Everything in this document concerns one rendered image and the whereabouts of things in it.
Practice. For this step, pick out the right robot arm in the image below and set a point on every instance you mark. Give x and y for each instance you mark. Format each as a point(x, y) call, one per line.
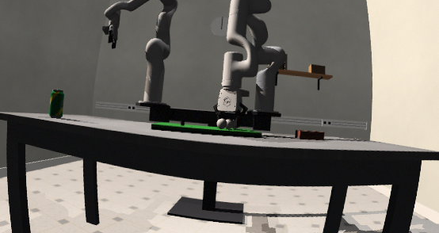
point(157, 49)

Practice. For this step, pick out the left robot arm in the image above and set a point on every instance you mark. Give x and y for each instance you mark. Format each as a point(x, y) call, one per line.
point(235, 68)

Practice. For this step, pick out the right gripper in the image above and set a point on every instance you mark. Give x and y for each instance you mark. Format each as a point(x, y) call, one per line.
point(113, 35)

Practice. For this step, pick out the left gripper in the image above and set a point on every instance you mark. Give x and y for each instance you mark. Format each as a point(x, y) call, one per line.
point(230, 100)

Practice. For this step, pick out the green and yellow drink can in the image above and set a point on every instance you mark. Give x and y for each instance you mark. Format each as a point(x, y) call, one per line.
point(56, 104)

